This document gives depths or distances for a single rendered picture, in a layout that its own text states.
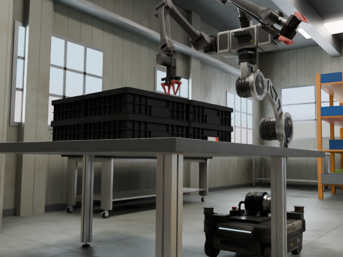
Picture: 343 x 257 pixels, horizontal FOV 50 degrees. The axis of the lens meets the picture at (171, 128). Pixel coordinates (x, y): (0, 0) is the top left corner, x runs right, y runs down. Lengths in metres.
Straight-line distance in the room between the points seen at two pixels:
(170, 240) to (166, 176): 0.19
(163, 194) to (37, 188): 3.42
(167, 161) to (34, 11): 3.76
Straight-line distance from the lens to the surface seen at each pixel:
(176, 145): 1.03
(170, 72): 2.00
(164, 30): 2.16
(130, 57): 5.77
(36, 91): 4.48
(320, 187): 6.76
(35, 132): 4.43
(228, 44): 2.61
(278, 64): 9.95
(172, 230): 1.12
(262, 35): 2.51
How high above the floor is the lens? 0.64
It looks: 5 degrees up
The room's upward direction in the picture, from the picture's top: 1 degrees clockwise
